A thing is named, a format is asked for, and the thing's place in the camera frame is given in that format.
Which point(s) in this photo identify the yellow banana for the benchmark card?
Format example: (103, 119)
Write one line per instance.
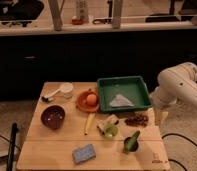
(88, 123)

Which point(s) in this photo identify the green plastic tray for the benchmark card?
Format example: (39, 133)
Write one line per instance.
(132, 88)

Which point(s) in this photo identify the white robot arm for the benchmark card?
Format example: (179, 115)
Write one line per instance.
(174, 83)

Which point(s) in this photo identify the brown grape bunch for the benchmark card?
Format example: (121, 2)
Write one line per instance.
(137, 120)

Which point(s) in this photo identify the grey crumpled cloth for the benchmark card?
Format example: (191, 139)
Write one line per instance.
(120, 101)

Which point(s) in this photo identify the dark green bowl with pestle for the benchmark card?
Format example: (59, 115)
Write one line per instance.
(131, 143)

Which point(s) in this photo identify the orange plate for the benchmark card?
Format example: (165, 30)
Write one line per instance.
(81, 102)

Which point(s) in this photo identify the dark purple bowl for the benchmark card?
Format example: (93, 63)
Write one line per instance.
(53, 117)

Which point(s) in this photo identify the red object on shelf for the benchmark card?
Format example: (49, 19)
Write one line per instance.
(77, 21)

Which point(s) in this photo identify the green cup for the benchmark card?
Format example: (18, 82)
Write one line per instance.
(110, 131)

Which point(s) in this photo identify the orange ball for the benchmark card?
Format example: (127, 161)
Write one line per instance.
(91, 99)

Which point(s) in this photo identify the white measuring scoop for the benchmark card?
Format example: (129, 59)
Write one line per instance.
(65, 88)

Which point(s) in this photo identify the black office chair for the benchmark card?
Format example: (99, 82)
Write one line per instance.
(22, 12)

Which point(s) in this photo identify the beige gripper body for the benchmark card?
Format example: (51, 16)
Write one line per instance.
(160, 116)

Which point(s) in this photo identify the black pole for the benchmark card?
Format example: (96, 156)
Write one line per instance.
(11, 149)

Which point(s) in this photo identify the blue sponge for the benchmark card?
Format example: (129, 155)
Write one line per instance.
(83, 154)

